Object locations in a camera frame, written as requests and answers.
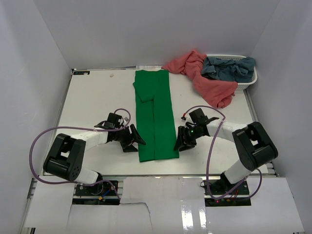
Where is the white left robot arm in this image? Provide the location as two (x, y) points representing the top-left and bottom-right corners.
(43, 112), (146, 195)

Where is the green t shirt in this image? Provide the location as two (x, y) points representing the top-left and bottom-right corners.
(133, 70), (179, 162)

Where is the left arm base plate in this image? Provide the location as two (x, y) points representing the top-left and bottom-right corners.
(72, 180), (120, 205)

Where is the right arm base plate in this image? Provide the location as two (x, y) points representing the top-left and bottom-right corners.
(199, 176), (252, 207)

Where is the black label sticker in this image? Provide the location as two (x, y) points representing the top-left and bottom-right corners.
(73, 71), (90, 76)

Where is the salmon pink t shirt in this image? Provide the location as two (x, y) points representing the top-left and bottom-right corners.
(162, 49), (238, 108)

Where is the dark blue t shirt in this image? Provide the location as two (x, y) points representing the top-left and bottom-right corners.
(201, 57), (255, 83)

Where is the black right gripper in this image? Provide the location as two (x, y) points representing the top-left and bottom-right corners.
(174, 125), (203, 152)

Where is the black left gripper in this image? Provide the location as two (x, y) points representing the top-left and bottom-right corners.
(114, 124), (145, 153)

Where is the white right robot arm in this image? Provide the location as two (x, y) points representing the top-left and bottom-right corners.
(174, 105), (278, 195)

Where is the white plastic laundry basket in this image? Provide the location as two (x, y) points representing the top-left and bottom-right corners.
(201, 55), (257, 90)

